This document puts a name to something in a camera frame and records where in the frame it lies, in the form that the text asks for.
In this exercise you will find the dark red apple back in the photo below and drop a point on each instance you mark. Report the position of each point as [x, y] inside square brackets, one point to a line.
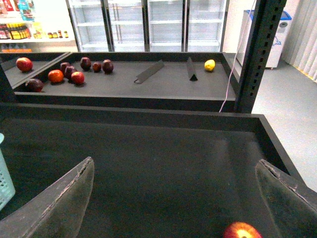
[85, 63]

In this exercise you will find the red apple far left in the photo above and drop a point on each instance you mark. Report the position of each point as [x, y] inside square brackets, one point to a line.
[24, 64]

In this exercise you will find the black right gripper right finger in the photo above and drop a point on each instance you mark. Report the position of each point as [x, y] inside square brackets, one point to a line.
[292, 205]

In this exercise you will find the grocery shelf with bottles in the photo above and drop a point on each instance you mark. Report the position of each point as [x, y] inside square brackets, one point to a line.
[36, 26]

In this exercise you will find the dark red apple right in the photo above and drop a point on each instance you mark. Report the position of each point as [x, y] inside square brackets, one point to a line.
[107, 66]

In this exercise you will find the flat black divider strip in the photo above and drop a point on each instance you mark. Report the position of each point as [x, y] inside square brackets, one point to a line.
[150, 71]

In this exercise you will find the dark red apple behind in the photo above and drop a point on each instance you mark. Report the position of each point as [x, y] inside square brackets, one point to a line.
[63, 66]

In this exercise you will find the red apple front cluster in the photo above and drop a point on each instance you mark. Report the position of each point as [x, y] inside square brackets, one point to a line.
[78, 77]

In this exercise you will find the glass door refrigerator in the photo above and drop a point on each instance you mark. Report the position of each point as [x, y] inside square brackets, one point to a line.
[148, 25]

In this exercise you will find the small dark red apple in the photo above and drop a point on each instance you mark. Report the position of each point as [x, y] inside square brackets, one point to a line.
[96, 67]

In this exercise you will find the diagonal black tray divider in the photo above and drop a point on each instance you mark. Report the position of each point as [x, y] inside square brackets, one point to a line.
[40, 62]

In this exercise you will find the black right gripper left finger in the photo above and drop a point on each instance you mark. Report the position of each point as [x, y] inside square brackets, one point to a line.
[58, 211]

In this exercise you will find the black triangular divider bar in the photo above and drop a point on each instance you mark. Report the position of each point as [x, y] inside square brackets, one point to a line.
[191, 70]

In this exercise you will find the yellow lemon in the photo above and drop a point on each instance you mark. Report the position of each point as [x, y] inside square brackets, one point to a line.
[209, 65]

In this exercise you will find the black upper display tray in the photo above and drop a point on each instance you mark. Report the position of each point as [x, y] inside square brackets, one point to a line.
[169, 89]

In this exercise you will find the black display tray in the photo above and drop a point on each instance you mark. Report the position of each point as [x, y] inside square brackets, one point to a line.
[158, 174]
[169, 89]

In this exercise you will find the light blue plastic basket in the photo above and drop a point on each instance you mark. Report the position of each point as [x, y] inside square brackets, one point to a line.
[7, 190]

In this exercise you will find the black lower display tray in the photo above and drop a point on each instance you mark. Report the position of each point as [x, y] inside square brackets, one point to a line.
[158, 174]

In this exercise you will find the orange red fruit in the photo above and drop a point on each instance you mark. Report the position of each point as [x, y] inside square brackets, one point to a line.
[55, 76]

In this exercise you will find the black perforated shelf post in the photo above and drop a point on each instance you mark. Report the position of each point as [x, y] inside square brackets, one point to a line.
[264, 25]

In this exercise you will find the dark purple fruit front left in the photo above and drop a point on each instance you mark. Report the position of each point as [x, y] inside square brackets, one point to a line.
[34, 85]

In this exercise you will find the red yellow apple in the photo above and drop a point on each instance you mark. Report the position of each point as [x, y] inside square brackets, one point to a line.
[241, 230]

